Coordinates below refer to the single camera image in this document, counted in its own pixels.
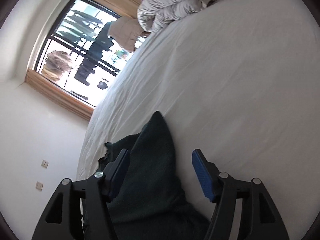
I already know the dark green knit sweater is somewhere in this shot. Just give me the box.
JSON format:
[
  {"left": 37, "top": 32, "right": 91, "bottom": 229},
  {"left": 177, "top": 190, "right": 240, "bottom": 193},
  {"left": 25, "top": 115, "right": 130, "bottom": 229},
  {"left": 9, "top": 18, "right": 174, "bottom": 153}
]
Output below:
[{"left": 98, "top": 112, "right": 209, "bottom": 240}]

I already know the beige curtain left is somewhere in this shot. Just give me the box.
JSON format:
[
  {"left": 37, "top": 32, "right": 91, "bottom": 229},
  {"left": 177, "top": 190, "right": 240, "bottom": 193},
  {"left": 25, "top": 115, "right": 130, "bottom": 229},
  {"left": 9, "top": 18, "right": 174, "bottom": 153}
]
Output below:
[{"left": 25, "top": 69, "right": 94, "bottom": 121}]

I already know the white bed sheet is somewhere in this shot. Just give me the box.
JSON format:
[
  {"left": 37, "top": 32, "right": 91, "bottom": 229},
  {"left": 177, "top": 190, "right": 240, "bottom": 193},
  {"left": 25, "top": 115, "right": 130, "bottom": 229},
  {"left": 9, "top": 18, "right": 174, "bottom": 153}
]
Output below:
[{"left": 76, "top": 0, "right": 319, "bottom": 239}]

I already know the black framed window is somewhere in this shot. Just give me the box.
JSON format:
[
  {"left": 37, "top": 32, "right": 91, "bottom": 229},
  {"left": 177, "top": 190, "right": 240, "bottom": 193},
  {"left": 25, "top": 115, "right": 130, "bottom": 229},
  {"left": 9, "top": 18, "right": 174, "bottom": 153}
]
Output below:
[{"left": 34, "top": 0, "right": 132, "bottom": 107}]

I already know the beige jacket on chair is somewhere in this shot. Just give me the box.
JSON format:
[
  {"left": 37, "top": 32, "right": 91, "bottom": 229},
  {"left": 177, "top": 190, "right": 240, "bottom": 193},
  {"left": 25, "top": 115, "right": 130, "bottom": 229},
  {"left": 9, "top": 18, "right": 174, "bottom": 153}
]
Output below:
[{"left": 108, "top": 16, "right": 144, "bottom": 53}]

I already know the folded grey duvet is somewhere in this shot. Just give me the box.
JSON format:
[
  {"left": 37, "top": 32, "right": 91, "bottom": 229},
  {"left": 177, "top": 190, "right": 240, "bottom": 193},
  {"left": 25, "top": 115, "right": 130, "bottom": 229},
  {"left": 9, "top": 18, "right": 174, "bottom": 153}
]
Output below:
[{"left": 137, "top": 0, "right": 217, "bottom": 33}]

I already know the white wall socket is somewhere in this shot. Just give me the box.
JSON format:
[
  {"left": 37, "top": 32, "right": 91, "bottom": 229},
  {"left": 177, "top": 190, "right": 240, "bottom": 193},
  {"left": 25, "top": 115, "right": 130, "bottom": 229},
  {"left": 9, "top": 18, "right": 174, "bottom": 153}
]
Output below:
[
  {"left": 41, "top": 160, "right": 49, "bottom": 168},
  {"left": 35, "top": 181, "right": 43, "bottom": 191}
]

